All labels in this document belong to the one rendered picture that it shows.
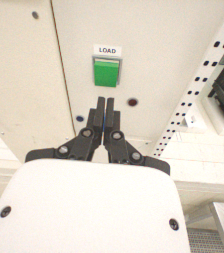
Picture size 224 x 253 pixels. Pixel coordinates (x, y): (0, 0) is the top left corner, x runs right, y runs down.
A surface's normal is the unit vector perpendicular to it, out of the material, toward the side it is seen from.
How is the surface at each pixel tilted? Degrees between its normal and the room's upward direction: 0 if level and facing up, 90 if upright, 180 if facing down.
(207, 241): 0
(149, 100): 90
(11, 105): 90
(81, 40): 90
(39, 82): 90
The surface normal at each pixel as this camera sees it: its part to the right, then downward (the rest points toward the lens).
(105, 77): -0.05, 0.75
